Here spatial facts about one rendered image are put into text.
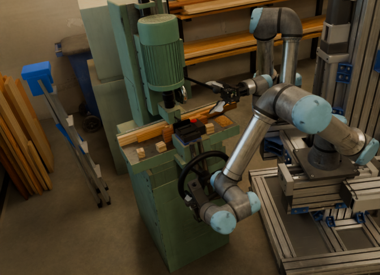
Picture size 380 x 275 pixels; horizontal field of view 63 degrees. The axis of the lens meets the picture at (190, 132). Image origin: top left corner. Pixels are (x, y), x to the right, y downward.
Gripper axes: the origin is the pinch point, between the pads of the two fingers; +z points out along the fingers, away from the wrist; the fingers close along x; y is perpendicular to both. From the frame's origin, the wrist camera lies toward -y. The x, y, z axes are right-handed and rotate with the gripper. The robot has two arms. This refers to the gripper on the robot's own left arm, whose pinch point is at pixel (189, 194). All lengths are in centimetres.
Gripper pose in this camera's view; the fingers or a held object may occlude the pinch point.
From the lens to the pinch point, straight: 138.0
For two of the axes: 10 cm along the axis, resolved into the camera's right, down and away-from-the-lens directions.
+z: -3.4, -0.4, 9.4
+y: 3.3, 9.3, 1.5
